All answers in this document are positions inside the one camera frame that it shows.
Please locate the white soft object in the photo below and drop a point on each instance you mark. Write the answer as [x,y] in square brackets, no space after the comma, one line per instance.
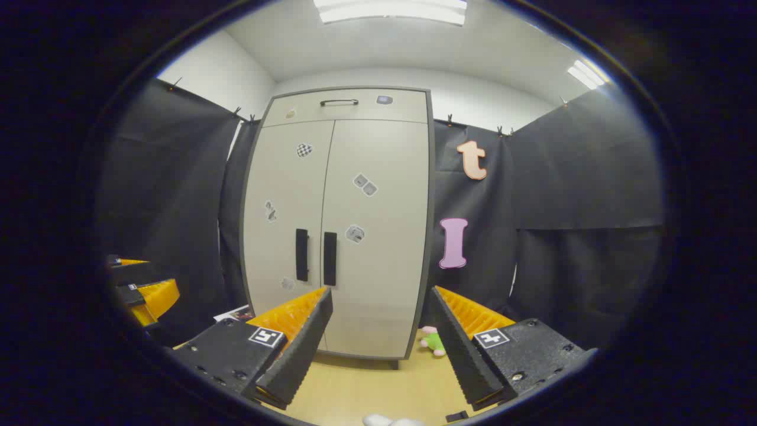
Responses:
[390,421]

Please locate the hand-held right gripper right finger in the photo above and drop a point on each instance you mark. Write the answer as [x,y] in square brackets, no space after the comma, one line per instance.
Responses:
[464,361]

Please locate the illustrated white book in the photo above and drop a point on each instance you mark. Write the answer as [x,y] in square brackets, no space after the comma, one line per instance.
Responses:
[236,313]

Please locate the large ceiling light panel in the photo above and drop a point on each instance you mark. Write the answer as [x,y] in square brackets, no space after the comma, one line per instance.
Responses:
[390,10]

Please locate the grey double-door shoe cabinet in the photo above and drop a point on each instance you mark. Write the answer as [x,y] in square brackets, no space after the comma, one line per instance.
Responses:
[431,225]

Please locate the green and pink plush toy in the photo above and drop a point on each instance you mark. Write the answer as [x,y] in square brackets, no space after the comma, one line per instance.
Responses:
[433,342]

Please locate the black backdrop cloth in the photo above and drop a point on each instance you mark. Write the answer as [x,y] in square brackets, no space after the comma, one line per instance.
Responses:
[579,177]

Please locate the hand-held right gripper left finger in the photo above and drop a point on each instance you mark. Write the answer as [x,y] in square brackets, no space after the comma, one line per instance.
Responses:
[301,355]

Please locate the shoe cabinet door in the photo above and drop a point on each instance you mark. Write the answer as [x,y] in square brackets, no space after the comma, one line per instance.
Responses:
[378,266]
[278,236]

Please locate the small ceiling light panel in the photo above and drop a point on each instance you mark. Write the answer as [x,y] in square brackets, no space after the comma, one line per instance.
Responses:
[586,74]

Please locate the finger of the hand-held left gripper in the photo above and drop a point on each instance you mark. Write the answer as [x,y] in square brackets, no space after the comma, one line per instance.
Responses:
[133,272]
[159,299]

